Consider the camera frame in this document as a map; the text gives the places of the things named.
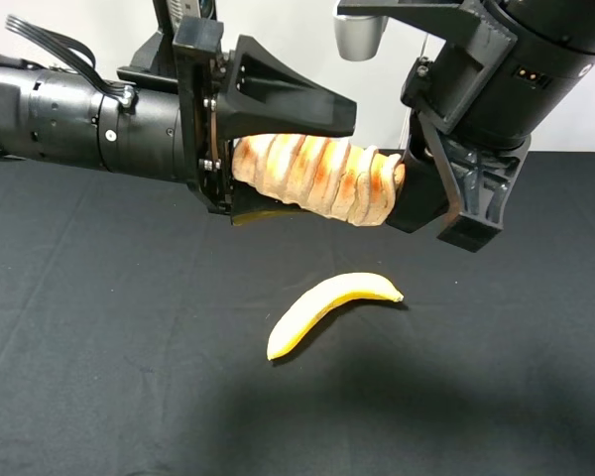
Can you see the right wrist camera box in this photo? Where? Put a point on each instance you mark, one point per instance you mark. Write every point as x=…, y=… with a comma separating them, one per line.
x=360, y=25

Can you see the black tablecloth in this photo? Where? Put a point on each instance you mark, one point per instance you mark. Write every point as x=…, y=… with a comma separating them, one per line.
x=134, y=329

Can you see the yellow banana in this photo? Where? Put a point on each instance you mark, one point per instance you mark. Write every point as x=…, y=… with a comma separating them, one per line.
x=312, y=306

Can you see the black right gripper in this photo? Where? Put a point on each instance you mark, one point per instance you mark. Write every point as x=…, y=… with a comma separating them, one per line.
x=504, y=67

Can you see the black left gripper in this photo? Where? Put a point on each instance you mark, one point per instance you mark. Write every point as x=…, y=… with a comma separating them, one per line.
x=259, y=95

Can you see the ridged tan bread roll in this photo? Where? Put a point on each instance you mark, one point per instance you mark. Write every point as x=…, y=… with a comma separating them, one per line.
x=329, y=177

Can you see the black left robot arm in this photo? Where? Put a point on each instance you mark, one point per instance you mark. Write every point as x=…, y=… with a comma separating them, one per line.
x=173, y=114

